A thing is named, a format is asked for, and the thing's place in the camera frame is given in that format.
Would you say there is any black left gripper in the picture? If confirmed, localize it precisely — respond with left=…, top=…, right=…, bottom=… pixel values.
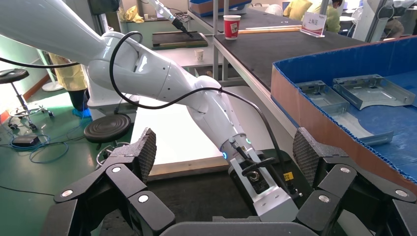
left=260, top=150, right=315, bottom=200

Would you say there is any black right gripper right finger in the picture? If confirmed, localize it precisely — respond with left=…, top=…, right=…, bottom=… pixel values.
left=292, top=127, right=417, bottom=236

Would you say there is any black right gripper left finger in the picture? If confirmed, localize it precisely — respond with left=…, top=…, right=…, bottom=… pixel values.
left=40, top=127, right=177, bottom=236

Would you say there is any black box on floor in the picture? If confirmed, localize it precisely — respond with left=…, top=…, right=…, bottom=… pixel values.
left=11, top=134, right=40, bottom=148

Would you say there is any blue corrugated plastic box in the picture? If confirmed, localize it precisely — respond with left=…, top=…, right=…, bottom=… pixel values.
left=270, top=35, right=417, bottom=186

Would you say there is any blue and brown shelf box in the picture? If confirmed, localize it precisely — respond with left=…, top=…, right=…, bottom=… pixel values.
left=189, top=0, right=252, bottom=18

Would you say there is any black round stool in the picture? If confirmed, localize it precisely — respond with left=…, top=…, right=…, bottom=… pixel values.
left=84, top=113, right=133, bottom=170

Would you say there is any tan wooden strip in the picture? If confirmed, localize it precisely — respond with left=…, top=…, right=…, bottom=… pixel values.
left=147, top=155, right=230, bottom=182

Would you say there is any black work mat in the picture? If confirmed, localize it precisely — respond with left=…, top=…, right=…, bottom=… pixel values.
left=99, top=163, right=261, bottom=225

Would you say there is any person in yellow coat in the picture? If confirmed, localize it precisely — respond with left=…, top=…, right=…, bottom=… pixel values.
left=48, top=52, right=92, bottom=118

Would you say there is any black mat on background table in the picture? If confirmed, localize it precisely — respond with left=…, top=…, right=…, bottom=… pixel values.
left=151, top=30, right=209, bottom=50

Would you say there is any long wooden strip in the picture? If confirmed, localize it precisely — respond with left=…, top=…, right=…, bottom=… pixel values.
left=237, top=25, right=303, bottom=34

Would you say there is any black wheeled stool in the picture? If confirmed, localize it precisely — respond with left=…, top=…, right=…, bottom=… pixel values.
left=0, top=68, right=56, bottom=132

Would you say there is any clear acrylic sign holder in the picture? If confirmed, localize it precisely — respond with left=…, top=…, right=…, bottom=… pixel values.
left=299, top=12, right=328, bottom=38

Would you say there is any seated person in yellow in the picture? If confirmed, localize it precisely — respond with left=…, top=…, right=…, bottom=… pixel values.
left=282, top=0, right=313, bottom=21
left=307, top=0, right=343, bottom=34

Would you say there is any grey background machine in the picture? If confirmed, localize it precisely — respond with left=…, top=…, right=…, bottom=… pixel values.
left=352, top=0, right=417, bottom=43

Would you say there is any red paper cup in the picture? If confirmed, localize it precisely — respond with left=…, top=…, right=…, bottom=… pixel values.
left=223, top=14, right=242, bottom=41

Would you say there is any yellow plastic bag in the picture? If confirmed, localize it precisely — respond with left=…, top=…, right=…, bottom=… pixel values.
left=118, top=4, right=145, bottom=24

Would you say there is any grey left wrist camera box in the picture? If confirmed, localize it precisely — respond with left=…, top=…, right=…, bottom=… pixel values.
left=255, top=187, right=299, bottom=223

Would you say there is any silver metal bracket part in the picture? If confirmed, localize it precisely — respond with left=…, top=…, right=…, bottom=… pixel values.
left=332, top=74, right=417, bottom=111
left=296, top=80, right=352, bottom=115
left=337, top=112, right=395, bottom=147

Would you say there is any white left camera mount bracket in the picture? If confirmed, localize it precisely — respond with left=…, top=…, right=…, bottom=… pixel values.
left=227, top=148, right=287, bottom=201

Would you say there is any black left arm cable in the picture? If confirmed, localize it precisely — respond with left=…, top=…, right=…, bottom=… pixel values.
left=0, top=30, right=287, bottom=183

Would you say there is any blue floor cable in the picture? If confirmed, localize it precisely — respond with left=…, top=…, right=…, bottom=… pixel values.
left=9, top=123, right=86, bottom=164

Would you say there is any grey metal shelf post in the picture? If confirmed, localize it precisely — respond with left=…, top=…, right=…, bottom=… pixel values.
left=211, top=0, right=230, bottom=82

